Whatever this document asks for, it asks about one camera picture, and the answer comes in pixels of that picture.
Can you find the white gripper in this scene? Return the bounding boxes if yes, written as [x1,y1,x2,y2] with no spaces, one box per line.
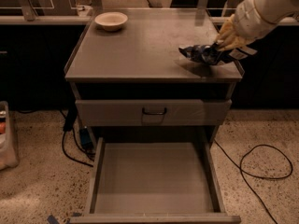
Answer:
[215,0,277,51]

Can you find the blue chip bag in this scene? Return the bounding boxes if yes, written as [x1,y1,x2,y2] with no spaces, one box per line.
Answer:
[178,44,258,66]

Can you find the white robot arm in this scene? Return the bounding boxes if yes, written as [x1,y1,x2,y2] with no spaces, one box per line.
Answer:
[215,0,299,51]

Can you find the grey drawer cabinet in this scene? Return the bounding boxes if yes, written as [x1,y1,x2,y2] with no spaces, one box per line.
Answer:
[65,8,244,142]

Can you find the closed grey drawer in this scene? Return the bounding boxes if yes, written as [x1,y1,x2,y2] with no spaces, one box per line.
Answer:
[76,99,232,126]

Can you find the open grey drawer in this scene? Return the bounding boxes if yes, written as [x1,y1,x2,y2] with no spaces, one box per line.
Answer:
[70,139,241,224]

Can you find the white bowl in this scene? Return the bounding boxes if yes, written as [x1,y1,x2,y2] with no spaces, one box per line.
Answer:
[94,12,128,32]

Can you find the blue power adapter box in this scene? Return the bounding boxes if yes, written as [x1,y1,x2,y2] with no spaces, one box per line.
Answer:
[79,128,93,148]

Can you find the translucent plastic bin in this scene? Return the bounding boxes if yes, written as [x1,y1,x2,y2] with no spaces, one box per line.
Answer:
[0,101,19,170]

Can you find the blue tape on floor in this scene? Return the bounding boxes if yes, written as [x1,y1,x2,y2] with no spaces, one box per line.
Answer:
[46,212,82,224]

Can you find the black cable on floor right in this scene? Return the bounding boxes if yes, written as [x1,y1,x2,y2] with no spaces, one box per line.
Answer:
[214,139,294,224]

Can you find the black cable on floor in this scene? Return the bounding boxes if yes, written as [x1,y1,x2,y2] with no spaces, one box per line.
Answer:
[15,108,95,168]
[214,139,294,224]

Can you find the black cable on floor left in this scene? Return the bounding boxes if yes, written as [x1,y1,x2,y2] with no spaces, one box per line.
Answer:
[15,108,95,168]

